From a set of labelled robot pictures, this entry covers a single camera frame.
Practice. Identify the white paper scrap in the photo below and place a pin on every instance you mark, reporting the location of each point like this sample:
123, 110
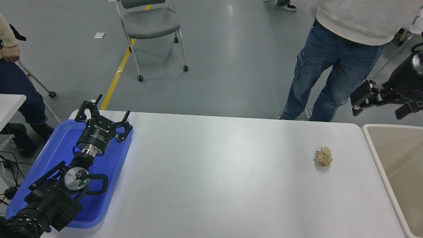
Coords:
99, 35

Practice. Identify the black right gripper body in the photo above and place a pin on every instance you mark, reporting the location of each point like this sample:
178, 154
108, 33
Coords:
406, 82

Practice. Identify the white chair with metal legs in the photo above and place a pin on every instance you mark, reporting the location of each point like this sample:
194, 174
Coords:
417, 26

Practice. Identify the metal-legged wheeled chair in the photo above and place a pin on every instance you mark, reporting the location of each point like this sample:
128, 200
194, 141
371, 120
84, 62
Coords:
36, 82

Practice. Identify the standing person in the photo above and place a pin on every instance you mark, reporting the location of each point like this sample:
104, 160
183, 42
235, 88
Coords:
330, 66

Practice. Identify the seated person's hand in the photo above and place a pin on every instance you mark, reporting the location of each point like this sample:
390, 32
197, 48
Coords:
11, 54

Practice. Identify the seated person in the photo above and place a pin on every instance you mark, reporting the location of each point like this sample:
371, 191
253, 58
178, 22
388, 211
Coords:
16, 89

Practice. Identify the tan paper ball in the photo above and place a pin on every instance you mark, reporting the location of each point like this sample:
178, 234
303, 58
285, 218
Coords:
324, 157

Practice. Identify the grey wheeled chair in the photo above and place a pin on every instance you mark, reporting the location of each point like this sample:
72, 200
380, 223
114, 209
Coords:
148, 21

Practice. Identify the small white side table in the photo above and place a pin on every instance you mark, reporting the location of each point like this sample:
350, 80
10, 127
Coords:
10, 104

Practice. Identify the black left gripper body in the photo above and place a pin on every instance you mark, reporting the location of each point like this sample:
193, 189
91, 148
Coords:
96, 137

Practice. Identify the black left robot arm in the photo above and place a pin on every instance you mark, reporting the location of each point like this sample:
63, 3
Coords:
49, 201

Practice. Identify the blue plastic tray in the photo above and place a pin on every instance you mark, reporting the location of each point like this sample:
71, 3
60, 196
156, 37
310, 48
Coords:
109, 172

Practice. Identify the large pale bin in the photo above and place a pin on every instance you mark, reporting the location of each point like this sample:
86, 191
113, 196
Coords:
403, 172

